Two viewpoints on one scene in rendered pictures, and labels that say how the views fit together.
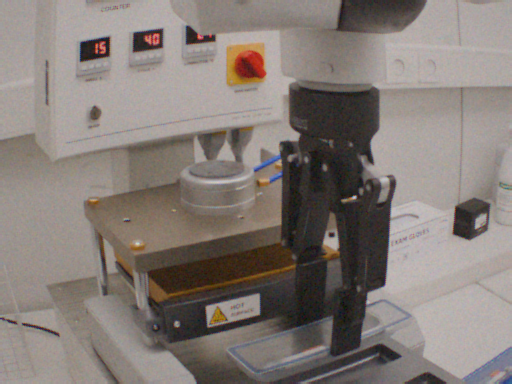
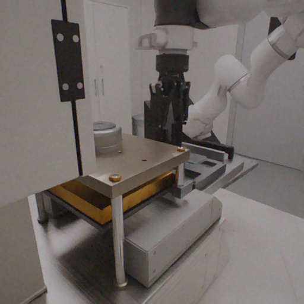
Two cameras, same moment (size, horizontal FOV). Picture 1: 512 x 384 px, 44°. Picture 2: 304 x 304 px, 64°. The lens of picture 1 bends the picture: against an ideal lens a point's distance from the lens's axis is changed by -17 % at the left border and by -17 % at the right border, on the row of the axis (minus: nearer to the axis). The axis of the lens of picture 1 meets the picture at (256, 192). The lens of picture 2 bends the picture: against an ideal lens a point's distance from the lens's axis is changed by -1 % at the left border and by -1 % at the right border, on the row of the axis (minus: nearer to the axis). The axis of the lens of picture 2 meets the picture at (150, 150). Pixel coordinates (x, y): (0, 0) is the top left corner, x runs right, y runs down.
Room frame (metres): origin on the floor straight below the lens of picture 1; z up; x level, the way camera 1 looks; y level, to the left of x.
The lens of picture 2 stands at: (0.82, 0.47, 1.25)
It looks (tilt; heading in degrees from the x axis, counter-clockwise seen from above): 20 degrees down; 250
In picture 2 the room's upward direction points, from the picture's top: straight up
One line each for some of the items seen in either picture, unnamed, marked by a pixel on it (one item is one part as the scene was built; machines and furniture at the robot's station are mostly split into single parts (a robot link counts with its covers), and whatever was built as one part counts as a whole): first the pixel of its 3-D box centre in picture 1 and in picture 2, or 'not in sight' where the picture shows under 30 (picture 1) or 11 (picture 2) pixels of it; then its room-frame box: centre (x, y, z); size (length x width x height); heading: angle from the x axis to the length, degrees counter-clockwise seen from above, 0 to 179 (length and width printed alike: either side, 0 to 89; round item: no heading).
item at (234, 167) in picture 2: not in sight; (188, 165); (0.50, -0.11, 0.97); 0.30 x 0.22 x 0.08; 30
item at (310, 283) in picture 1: (309, 295); (161, 142); (0.61, -0.05, 1.07); 0.03 x 0.01 x 0.07; 120
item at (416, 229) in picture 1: (396, 235); not in sight; (1.34, -0.28, 0.83); 0.23 x 0.12 x 0.07; 123
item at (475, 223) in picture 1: (471, 218); not in sight; (1.42, -0.49, 0.83); 0.09 x 0.06 x 0.07; 127
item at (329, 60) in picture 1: (338, 49); (161, 40); (0.60, -0.07, 1.30); 0.13 x 0.12 x 0.05; 120
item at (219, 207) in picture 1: (221, 213); (81, 161); (0.80, 0.04, 1.08); 0.31 x 0.24 x 0.13; 120
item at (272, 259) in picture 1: (226, 239); (100, 166); (0.77, 0.03, 1.07); 0.22 x 0.17 x 0.10; 120
